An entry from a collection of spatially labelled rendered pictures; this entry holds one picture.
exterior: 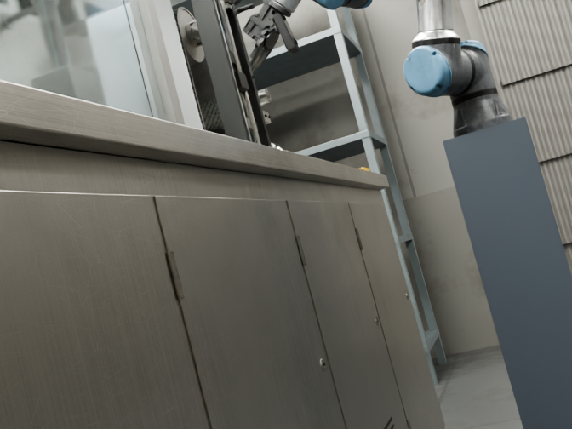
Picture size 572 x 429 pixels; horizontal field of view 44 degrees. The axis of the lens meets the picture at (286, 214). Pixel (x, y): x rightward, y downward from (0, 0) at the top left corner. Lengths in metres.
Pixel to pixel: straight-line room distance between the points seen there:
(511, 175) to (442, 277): 2.33
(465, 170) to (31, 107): 1.30
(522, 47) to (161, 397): 3.53
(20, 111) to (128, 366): 0.26
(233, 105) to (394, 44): 2.65
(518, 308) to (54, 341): 1.33
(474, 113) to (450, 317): 2.39
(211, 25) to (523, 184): 0.82
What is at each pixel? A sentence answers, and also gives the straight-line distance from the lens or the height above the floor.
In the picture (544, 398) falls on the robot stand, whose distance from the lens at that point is 1.82.
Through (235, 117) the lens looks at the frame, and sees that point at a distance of 1.61.
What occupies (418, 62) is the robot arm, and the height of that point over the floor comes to 1.09.
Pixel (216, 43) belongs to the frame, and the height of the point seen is 1.23.
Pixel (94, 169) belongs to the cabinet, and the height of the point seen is 0.84.
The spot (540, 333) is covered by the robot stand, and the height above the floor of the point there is 0.40.
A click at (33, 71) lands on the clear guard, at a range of 0.80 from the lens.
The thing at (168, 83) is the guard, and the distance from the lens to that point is 1.05.
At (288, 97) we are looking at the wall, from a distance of 4.28.
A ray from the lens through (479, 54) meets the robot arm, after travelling 1.86.
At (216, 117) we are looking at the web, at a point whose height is 1.13.
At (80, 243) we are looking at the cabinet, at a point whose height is 0.77.
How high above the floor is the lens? 0.70
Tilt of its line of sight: 4 degrees up
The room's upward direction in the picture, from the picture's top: 15 degrees counter-clockwise
